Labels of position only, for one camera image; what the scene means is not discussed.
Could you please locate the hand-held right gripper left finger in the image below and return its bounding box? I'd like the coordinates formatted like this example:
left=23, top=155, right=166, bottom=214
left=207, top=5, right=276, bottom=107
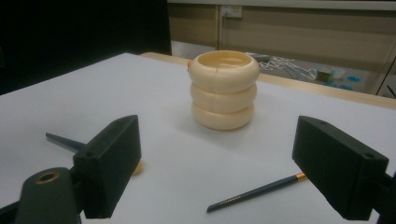
left=73, top=114, right=143, bottom=219

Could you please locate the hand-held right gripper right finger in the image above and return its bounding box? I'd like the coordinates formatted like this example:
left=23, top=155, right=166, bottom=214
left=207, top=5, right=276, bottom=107
left=291, top=115, right=390, bottom=221

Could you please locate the wooden spoon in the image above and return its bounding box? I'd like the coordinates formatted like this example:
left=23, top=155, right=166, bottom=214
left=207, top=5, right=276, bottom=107
left=45, top=132, right=144, bottom=176

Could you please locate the dark pencil with gold band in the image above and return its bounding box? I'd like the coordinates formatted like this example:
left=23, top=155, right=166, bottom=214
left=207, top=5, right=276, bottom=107
left=206, top=172, right=308, bottom=214

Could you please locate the cream ribbed pen holder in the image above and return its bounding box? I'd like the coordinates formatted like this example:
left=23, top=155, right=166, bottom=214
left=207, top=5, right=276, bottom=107
left=187, top=49, right=261, bottom=132

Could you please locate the white table sheet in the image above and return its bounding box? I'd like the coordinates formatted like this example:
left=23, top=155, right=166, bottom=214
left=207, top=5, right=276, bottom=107
left=0, top=52, right=396, bottom=224

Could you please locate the wooden table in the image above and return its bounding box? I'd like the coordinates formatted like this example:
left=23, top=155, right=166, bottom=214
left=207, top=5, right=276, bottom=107
left=139, top=51, right=396, bottom=110

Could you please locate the small pale box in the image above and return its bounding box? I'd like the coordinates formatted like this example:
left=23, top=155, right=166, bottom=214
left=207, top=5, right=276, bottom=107
left=317, top=66, right=335, bottom=82

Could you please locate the black curtain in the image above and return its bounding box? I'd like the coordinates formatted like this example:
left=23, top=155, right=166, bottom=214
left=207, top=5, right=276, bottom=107
left=0, top=0, right=172, bottom=96

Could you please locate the grey flat object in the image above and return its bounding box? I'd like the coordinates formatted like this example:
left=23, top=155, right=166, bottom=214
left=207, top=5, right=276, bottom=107
left=248, top=52, right=272, bottom=63

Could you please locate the beige wooden shelf unit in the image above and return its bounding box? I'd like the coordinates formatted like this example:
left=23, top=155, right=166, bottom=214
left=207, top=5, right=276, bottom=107
left=167, top=0, right=396, bottom=96

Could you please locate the white cable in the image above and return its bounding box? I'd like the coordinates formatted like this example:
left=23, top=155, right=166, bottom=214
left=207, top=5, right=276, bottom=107
left=258, top=56, right=317, bottom=80

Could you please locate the white wall socket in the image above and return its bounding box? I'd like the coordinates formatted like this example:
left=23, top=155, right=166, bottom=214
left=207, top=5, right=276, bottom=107
left=219, top=5, right=243, bottom=19

